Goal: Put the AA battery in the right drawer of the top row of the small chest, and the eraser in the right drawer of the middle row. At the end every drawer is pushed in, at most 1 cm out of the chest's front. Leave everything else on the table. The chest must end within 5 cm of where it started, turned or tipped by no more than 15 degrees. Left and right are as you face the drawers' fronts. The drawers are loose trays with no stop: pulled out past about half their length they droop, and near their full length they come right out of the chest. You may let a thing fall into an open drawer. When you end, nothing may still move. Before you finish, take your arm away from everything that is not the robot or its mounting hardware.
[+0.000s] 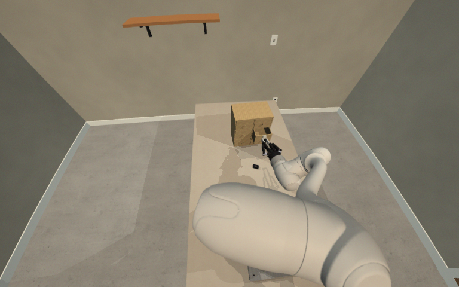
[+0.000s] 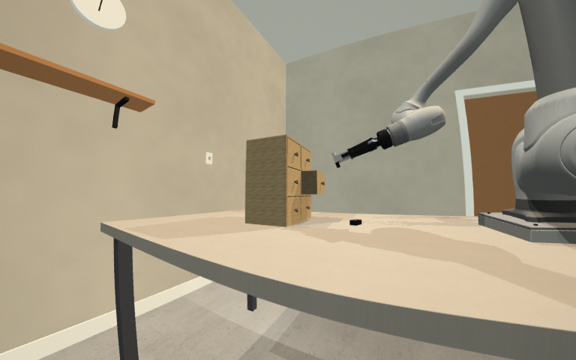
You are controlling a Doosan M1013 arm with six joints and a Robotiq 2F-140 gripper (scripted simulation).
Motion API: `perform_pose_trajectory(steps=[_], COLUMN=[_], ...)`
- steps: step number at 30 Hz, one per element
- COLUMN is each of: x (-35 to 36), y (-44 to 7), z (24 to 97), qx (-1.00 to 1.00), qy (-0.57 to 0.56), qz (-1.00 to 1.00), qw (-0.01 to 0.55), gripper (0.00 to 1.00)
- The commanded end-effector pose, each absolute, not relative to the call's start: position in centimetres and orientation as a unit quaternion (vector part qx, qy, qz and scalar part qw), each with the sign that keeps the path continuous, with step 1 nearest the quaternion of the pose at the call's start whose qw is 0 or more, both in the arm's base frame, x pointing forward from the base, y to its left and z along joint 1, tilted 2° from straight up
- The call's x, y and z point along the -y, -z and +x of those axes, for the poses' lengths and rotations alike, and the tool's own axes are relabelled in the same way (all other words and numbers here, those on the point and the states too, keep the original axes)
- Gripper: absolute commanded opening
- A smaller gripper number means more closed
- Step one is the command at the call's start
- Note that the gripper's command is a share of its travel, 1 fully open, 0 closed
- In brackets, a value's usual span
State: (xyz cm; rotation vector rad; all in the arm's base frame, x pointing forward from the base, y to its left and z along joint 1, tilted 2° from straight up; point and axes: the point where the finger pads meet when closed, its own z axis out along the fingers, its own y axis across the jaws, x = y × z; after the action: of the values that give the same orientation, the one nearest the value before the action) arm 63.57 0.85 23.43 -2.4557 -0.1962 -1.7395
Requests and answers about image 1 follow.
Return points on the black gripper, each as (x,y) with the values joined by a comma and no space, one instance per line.
(274,150)

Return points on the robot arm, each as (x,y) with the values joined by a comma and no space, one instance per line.
(305,236)

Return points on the small wooden chest of drawers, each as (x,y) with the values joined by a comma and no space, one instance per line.
(248,111)

